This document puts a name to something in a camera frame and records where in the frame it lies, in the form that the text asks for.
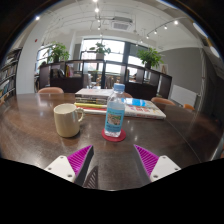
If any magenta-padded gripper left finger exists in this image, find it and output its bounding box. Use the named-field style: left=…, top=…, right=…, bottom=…
left=43, top=144, right=100, bottom=190

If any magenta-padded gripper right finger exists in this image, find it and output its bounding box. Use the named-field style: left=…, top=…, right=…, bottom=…
left=133, top=143, right=182, bottom=183

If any clear water bottle blue cap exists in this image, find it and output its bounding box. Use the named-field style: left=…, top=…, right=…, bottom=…
left=103, top=83, right=127, bottom=138

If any cream ceramic mug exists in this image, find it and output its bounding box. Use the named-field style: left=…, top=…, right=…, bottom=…
left=53, top=102, right=86, bottom=139

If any flat round red coaster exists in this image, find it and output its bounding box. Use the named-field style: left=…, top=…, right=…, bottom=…
left=100, top=128, right=128, bottom=143

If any large white book blue patch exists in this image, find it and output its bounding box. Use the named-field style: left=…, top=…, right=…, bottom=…
left=123, top=97, right=167, bottom=121

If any red and white book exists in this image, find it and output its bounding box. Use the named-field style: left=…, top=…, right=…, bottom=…
left=81, top=106, right=109, bottom=116

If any yellow-spined book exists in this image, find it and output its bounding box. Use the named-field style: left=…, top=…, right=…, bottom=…
left=73, top=101, right=109, bottom=110

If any dark-spined book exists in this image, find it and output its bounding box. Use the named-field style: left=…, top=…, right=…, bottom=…
left=74, top=96, right=110, bottom=105

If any group of orange chairs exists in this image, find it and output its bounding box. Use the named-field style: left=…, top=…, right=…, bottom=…
left=36, top=86, right=196, bottom=112

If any white-covered book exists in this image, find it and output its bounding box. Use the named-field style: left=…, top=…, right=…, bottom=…
left=74, top=87, right=115, bottom=99

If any black open shelf unit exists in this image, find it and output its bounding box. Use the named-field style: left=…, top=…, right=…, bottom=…
left=37, top=58, right=174, bottom=100

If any tall bookshelf with books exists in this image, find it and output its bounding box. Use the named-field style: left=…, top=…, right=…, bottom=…
left=0, top=47, right=23, bottom=105

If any potted green plant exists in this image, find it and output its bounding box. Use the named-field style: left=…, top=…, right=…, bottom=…
left=46, top=41, right=71, bottom=64
left=136, top=47, right=165, bottom=70
left=88, top=41, right=112, bottom=61

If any group of round ceiling panels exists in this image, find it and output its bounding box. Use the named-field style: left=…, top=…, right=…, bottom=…
left=192, top=21, right=221, bottom=60

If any ceiling air conditioner unit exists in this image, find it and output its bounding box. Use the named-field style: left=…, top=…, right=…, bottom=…
left=109, top=16, right=134, bottom=32

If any group of ceiling spotlights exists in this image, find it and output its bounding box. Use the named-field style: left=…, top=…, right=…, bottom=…
left=34, top=0, right=180, bottom=40

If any white wall board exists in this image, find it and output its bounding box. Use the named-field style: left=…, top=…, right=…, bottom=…
left=170, top=84, right=200, bottom=108

